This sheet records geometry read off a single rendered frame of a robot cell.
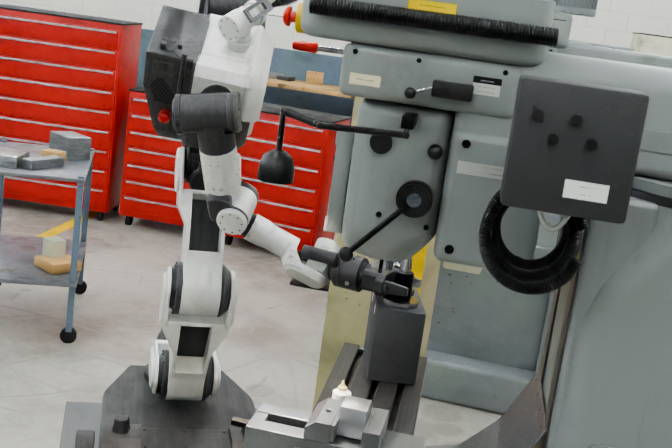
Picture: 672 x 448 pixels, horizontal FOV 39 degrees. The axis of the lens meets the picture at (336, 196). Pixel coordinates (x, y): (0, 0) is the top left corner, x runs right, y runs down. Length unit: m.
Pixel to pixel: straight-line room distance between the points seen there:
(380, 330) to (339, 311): 1.49
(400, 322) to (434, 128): 0.68
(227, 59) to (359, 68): 0.63
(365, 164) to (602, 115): 0.51
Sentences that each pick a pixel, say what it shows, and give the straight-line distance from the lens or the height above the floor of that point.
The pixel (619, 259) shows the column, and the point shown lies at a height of 1.41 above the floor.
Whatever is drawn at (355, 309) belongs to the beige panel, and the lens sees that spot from 3.83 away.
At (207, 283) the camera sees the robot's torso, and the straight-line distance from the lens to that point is 2.56.
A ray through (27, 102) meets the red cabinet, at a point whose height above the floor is 0.81.
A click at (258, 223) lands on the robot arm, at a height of 1.23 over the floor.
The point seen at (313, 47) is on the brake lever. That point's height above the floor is 1.70.
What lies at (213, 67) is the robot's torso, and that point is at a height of 1.61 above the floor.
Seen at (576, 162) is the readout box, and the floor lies 1.60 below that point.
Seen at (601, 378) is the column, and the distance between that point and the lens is 1.85.
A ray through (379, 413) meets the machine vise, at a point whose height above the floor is 1.01.
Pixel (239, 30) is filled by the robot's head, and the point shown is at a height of 1.70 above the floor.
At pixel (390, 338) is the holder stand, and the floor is 1.02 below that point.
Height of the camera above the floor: 1.80
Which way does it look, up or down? 11 degrees down
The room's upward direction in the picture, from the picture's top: 8 degrees clockwise
